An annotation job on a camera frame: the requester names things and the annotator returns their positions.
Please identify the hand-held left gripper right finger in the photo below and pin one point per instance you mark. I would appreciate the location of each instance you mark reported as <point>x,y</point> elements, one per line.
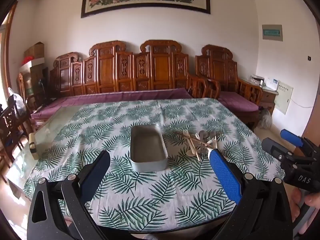
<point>225,172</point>

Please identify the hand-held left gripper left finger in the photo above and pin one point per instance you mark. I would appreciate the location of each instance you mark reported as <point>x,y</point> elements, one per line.
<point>93,177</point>

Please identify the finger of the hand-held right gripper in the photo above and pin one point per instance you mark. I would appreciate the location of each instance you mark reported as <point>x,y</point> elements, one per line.
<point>275,147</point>
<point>291,137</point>

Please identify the beige plastic fork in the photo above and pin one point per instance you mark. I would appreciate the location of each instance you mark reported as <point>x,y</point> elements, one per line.
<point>215,141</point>
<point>186,132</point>

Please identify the wooden chopstick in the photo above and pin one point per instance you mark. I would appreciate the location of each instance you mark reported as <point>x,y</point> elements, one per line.
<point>197,140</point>
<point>195,153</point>

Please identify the grey plastic spoon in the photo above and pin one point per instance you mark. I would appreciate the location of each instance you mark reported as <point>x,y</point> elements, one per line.
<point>199,136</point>

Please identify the grey rectangular metal tray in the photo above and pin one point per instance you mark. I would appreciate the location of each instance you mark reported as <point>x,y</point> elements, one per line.
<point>147,145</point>

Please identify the person's right hand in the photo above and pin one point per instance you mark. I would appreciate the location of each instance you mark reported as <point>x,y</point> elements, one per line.
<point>312,200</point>

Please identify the grey mop head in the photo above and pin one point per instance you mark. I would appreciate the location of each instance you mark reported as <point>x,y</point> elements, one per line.
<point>265,120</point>

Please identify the beige plastic spoon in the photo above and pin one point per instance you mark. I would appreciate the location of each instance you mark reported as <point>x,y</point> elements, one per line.
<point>192,152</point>

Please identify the wooden side table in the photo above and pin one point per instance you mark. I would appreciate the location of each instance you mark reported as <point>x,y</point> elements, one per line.
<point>268,100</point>

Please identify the purple armchair cushion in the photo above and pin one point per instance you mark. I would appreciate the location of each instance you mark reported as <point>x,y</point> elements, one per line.
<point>240,102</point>

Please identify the leaf print tablecloth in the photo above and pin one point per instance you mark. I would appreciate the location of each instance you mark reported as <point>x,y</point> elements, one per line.
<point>150,192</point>

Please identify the white box on side table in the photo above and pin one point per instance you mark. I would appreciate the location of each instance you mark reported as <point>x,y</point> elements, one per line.
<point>257,80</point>

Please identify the long purple sofa cushion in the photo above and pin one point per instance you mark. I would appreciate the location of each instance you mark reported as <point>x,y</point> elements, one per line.
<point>100,97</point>

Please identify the dark wooden dining chair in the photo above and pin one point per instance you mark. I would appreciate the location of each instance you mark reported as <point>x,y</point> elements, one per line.
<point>10,127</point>

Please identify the carved wooden armchair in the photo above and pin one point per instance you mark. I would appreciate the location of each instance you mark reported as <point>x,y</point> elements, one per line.
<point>217,65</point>

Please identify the clear plastic bag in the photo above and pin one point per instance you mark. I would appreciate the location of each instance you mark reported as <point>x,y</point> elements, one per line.
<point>16,101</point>

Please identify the carved wooden sofa bench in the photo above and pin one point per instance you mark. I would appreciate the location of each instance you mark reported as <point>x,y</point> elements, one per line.
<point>160,70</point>

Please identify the white cardboard box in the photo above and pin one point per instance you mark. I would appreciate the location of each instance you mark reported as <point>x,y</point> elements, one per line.
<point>33,66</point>

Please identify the red bag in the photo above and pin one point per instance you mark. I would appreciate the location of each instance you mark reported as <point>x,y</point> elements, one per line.
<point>27,60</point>

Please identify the brown cardboard box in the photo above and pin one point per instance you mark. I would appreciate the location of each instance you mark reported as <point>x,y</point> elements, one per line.
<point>34,50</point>

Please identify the white wall cabinet door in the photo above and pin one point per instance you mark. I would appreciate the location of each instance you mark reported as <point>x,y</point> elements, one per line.
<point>283,97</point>

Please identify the grey wall panel box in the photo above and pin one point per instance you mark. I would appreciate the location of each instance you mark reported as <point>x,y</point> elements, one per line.
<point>272,32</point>

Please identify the wooden window frame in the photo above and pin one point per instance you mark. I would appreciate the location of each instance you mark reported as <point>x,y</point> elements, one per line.
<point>11,42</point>

